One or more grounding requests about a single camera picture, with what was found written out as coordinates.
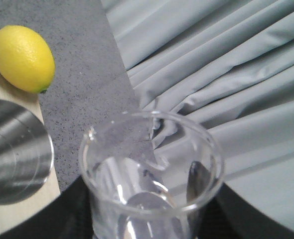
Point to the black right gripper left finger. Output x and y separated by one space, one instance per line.
67 217

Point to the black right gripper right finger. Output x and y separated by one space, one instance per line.
228 216

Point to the silver steel jigger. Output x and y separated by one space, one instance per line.
26 153

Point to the clear glass measuring beaker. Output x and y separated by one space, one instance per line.
150 175

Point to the light wooden cutting board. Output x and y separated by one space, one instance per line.
13 214

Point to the grey curtain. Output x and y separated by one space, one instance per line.
229 66

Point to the yellow lemon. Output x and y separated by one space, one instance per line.
26 60

